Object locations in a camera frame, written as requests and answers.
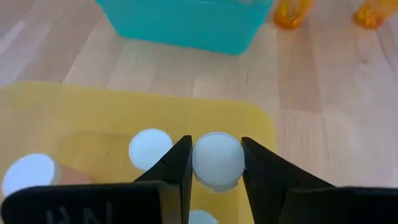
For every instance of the orange pill bottle white cap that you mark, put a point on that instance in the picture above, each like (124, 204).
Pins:
(292, 14)
(371, 14)

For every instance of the pink translucent pill bottle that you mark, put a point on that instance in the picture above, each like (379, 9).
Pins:
(29, 174)

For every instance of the teal plastic bin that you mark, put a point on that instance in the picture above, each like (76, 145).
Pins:
(186, 25)

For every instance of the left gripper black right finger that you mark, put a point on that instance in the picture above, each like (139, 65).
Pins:
(267, 186)

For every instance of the yellow translucent pill bottle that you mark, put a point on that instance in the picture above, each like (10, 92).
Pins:
(202, 218)

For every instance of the yellow plastic bin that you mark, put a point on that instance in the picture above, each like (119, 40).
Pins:
(93, 118)

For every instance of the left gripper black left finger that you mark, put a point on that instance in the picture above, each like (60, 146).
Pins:
(174, 174)

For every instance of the green translucent pill bottle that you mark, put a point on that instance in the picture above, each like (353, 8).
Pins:
(147, 147)
(217, 158)

